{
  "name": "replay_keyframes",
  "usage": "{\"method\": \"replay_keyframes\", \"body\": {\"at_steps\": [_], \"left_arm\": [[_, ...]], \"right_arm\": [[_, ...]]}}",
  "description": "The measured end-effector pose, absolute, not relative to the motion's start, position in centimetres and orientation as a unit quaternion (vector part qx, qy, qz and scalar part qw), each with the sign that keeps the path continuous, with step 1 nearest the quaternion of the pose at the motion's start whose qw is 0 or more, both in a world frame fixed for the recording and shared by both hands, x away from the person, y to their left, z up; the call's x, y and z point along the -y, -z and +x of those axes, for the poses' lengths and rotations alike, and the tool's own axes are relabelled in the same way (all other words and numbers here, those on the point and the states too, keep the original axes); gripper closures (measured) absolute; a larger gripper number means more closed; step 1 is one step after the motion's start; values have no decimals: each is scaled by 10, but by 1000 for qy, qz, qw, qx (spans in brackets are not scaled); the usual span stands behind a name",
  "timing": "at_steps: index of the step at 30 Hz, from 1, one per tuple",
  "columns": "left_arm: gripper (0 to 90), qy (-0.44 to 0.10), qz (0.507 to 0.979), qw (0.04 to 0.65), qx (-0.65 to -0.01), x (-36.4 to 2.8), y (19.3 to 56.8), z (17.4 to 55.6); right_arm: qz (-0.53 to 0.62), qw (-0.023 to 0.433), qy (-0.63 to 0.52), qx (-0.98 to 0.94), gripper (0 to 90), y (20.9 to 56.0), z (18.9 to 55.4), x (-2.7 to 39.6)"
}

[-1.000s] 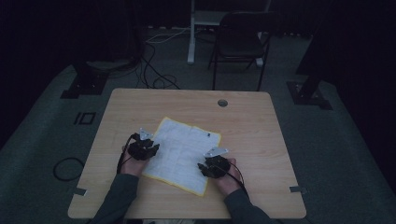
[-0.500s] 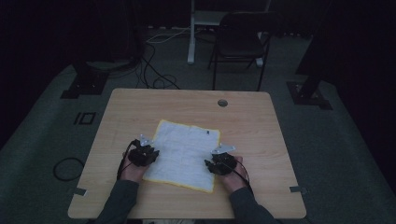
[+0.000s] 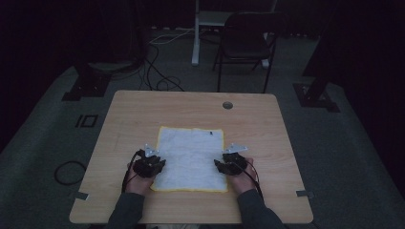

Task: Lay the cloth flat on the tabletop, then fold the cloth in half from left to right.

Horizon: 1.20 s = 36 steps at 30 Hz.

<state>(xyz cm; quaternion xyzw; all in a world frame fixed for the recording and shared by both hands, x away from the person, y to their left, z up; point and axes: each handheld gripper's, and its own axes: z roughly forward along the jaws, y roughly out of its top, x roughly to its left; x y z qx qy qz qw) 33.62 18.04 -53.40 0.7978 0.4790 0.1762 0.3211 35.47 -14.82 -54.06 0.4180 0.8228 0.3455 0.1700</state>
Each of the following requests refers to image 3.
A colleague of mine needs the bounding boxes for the round grey pedestal base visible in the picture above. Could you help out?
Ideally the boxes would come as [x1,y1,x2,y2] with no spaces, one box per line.
[88,60,136,73]

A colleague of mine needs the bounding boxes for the white floor cable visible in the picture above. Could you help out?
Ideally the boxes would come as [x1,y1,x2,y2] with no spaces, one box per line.
[148,28,196,46]

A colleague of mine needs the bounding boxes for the left hand-held gripper black cable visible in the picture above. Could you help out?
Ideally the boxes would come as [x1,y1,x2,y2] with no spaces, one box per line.
[121,149,143,194]

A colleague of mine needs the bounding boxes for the tangled black floor cables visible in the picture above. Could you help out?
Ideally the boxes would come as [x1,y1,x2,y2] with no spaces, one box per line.
[139,43,186,93]

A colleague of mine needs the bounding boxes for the white towel with yellow edge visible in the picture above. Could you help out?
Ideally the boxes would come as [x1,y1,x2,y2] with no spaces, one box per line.
[149,125,229,194]

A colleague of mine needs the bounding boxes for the coiled black cable loop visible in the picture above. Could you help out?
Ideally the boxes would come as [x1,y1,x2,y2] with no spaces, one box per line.
[53,160,88,187]

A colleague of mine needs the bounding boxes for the person's right hand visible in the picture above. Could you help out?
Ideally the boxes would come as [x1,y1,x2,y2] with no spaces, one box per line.
[226,156,260,196]

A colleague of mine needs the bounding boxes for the black stand with square base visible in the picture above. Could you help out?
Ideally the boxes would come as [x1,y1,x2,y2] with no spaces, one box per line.
[292,30,341,114]
[61,61,113,103]

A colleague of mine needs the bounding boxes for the right hand-held gripper black cable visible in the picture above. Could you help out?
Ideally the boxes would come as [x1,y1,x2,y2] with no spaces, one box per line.
[241,159,265,202]

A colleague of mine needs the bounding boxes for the person's left hand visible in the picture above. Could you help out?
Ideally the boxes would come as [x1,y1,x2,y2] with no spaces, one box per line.
[125,163,158,196]

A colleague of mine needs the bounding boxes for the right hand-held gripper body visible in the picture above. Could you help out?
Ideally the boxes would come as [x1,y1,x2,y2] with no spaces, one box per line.
[222,142,249,177]

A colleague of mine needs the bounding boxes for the hand-held gripper black cable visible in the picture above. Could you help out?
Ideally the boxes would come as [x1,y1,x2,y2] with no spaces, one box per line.
[121,149,143,194]
[241,159,265,202]

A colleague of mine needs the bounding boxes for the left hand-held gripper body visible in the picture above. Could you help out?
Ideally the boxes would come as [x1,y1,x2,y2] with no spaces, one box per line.
[132,143,161,178]

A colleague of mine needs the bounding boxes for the black folding chair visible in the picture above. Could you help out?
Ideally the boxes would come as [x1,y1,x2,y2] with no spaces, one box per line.
[212,11,289,94]

